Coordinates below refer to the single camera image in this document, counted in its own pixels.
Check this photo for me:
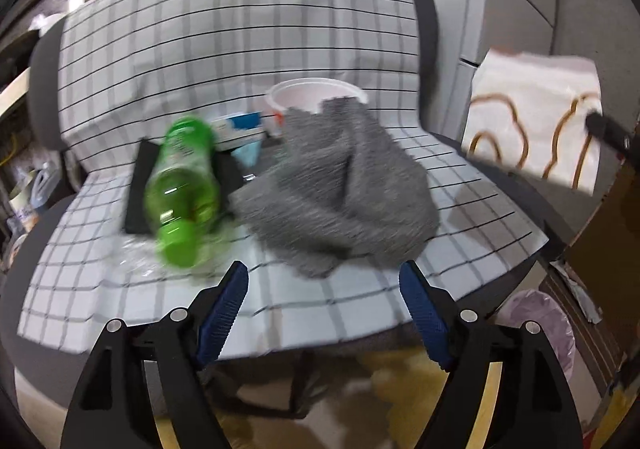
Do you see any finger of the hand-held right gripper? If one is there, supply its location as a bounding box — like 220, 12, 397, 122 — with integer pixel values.
585, 112, 633, 155

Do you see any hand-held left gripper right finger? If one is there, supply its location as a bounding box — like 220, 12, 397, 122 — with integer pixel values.
399, 259, 585, 449

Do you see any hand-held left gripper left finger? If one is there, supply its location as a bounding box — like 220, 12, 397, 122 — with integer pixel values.
60, 260, 250, 449

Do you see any white bag with brown pattern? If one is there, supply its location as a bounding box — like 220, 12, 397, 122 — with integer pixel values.
461, 48, 603, 195

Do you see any trash bin with pink liner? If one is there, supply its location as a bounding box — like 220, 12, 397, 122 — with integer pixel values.
500, 290, 576, 380

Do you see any green plastic bottle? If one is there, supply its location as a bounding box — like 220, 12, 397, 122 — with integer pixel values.
144, 115, 223, 267

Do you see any grey knit cloth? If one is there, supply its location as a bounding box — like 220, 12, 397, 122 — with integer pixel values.
229, 98, 441, 280

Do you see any blue and white carton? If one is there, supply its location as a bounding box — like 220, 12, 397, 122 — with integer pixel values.
207, 112, 266, 147

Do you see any white plastic cup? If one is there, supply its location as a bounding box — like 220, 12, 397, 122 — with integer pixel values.
265, 78, 370, 137

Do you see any brown cardboard box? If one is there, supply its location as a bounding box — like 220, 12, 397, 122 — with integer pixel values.
565, 154, 640, 380

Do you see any clear plastic wrap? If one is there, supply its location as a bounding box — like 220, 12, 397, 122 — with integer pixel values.
112, 224, 241, 280

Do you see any crumpled white paper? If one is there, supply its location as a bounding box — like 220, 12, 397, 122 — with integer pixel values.
550, 259, 603, 325

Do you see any light blue paper scrap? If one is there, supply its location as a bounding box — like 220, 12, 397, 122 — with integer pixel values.
231, 142, 263, 171

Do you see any grey office chair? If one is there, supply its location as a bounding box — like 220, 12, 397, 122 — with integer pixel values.
0, 0, 576, 422

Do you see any white checked cloth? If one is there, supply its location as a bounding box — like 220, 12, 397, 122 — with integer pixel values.
17, 0, 551, 361

